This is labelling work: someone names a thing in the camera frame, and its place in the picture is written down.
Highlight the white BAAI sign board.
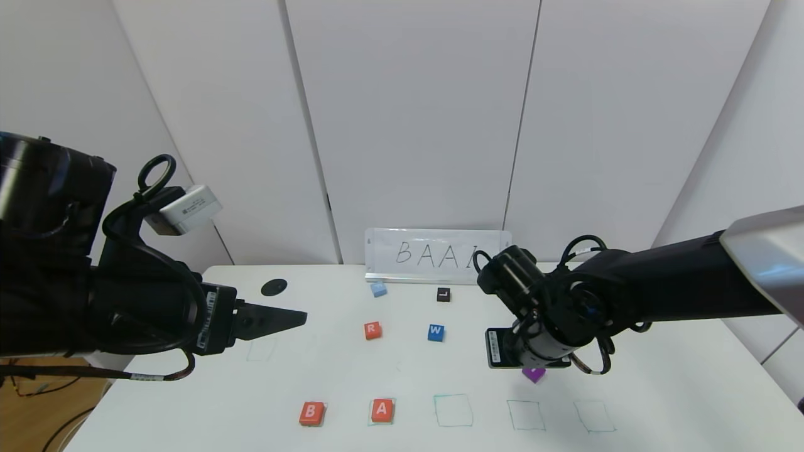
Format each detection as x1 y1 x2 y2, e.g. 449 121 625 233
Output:
364 229 513 285

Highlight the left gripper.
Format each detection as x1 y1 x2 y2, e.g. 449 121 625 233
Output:
94 266 308 356

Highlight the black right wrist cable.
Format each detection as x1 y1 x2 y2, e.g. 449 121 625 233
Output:
472 235 654 376

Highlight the orange letter B block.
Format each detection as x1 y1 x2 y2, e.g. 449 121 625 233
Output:
299 402 327 428

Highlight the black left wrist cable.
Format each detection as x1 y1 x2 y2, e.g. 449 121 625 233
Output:
100 154 208 358

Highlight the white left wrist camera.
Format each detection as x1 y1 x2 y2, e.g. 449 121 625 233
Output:
146 184 224 237

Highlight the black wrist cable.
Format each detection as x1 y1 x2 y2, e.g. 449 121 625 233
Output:
100 154 208 358
472 235 654 376

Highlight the thin braided labelled cable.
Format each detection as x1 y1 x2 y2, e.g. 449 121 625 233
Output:
0 352 195 382

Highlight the black floor cable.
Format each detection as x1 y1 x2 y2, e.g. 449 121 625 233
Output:
0 377 95 400
41 408 98 452

